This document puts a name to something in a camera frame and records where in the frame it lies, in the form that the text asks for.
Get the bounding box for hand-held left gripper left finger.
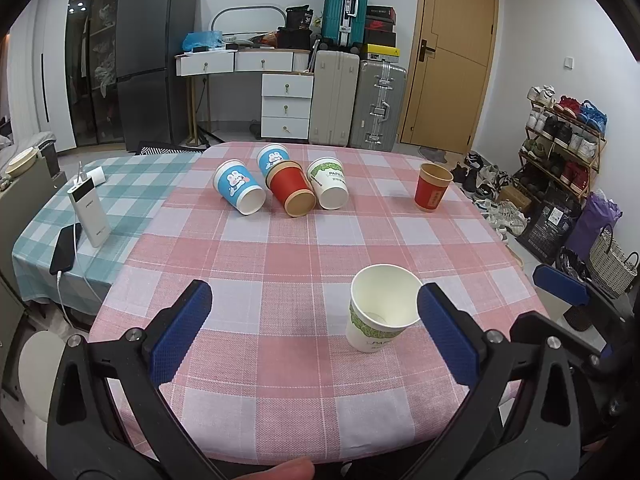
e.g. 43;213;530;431
46;280;236;480

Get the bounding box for oval table mirror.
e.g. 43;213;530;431
210;5;287;36

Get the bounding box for red paper cup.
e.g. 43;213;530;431
414;162;454;212
264;160;317;218

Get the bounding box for brown cardboard box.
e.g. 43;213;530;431
500;186;532;213

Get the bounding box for rows of sneakers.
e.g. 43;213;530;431
520;85;608;186

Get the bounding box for purple bag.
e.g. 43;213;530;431
565;192;623;261

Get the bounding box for black printed bag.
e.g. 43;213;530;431
515;185;583;266

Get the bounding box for white round chair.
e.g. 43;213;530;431
0;270;68;421

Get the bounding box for white green paper cup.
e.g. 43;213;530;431
346;263;425;354
306;156;349;211

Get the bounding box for person's left hand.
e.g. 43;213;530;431
220;461;316;480

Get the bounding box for woven basket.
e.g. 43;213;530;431
589;225;640;298

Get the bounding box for teal suitcase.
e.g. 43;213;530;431
321;0;371;51

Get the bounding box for wooden door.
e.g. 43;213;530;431
400;0;501;153

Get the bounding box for grey door mat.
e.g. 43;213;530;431
419;146;463;163

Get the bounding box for beige suitcase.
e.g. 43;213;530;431
308;50;361;147

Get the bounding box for beige bowl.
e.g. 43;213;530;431
5;147;41;178

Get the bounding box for black smartphone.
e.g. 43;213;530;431
49;223;83;276

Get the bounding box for white charging cable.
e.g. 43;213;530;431
56;270;103;321

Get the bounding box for white charger box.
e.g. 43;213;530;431
75;161;107;187

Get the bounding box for metal shoe rack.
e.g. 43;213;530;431
517;85;608;196

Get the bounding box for green plaid tablecloth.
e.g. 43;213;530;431
11;152;203;316

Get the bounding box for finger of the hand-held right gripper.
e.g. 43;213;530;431
511;312;603;376
532;264;626;317

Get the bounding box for glass door cabinet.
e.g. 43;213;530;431
65;0;126;148

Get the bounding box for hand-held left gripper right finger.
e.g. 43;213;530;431
400;282;583;480

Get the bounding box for striped rug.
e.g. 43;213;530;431
136;141;206;156

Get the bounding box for pile of shoes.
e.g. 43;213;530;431
450;152;531;241

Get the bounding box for black plastic bag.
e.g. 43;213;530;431
555;247;593;281

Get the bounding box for blue bunny paper cup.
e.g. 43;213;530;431
256;143;289;178
212;159;266;215

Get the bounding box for blue plastic bag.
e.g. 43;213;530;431
181;31;223;53

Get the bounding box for white power bank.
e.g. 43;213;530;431
67;178;112;248

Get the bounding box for white dressing table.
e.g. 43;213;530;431
175;50;316;142

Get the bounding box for pink plaid tablecloth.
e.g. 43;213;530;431
87;141;543;466

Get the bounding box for stack of shoe boxes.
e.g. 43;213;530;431
361;6;401;63

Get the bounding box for silver suitcase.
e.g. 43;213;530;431
348;60;408;153

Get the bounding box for white wardrobe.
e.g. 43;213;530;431
7;0;78;153

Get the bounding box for black stand legs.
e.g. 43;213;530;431
192;125;226;148

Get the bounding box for black refrigerator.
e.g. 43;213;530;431
116;0;198;153

